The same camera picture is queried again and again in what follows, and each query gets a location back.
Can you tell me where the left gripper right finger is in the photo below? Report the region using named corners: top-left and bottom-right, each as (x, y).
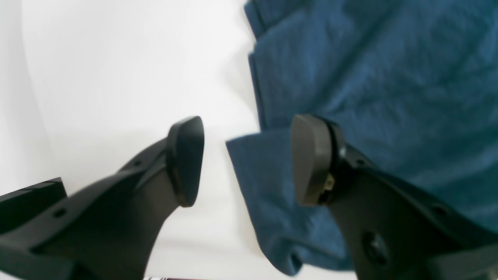
top-left (291, 114), bottom-right (498, 280)

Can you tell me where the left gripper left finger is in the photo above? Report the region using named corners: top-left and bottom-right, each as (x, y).
top-left (0, 116), bottom-right (205, 280)

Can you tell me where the dark blue T-shirt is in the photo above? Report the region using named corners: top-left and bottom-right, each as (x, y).
top-left (226, 0), bottom-right (498, 275)

